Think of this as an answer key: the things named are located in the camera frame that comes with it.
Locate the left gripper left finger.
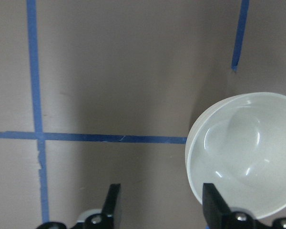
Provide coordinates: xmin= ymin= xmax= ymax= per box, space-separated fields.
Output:
xmin=83 ymin=184 xmax=121 ymax=229

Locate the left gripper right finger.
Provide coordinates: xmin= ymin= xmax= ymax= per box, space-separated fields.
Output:
xmin=203 ymin=183 xmax=255 ymax=229

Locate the cream ceramic bowl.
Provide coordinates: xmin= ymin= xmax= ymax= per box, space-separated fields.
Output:
xmin=185 ymin=92 xmax=286 ymax=219

